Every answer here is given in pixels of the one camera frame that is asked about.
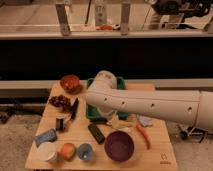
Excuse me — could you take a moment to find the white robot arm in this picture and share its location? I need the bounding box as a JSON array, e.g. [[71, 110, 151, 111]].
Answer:
[[86, 70, 213, 132]]

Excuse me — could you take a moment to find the orange red bowl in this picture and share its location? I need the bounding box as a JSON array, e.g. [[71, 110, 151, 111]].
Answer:
[[60, 75, 80, 93]]

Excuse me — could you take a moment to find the purple bowl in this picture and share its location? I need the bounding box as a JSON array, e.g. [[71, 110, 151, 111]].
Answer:
[[104, 131, 134, 162]]

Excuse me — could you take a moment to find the green plastic tray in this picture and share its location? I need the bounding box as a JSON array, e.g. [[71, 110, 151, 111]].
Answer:
[[86, 77, 129, 122]]

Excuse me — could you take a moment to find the black knife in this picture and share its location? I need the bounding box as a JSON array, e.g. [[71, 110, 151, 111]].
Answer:
[[70, 98, 79, 120]]

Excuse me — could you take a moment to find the yellow banana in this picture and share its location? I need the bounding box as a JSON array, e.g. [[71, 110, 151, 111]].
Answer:
[[107, 115, 133, 130]]

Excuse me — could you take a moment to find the black remote control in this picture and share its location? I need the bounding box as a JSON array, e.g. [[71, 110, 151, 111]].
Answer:
[[88, 123, 105, 144]]

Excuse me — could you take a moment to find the bunch of dark grapes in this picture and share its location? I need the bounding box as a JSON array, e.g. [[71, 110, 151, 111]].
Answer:
[[49, 95, 71, 109]]

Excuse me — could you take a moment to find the orange carrot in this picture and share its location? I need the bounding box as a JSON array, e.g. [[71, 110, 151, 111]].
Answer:
[[136, 124, 151, 149]]

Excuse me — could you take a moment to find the small blue cup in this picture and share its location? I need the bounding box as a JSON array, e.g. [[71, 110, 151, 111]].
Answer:
[[77, 143, 94, 161]]

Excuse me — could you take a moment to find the white cup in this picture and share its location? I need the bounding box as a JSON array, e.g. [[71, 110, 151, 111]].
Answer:
[[37, 142, 58, 163]]

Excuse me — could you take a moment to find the black wheeled stand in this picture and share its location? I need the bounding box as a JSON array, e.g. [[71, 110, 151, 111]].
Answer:
[[179, 126, 208, 142]]

